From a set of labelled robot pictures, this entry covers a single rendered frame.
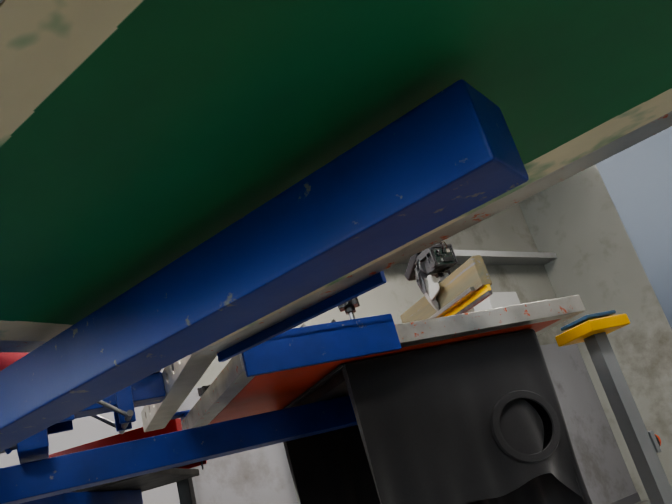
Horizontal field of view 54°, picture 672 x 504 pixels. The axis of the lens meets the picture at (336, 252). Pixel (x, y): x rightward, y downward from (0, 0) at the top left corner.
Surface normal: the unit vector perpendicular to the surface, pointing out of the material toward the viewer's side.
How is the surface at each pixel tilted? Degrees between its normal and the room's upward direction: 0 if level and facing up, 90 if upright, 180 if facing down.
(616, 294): 90
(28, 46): 180
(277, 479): 90
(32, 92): 180
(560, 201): 90
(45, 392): 90
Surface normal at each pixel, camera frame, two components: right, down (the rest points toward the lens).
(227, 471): 0.58, -0.43
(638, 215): -0.77, -0.02
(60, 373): -0.59, -0.13
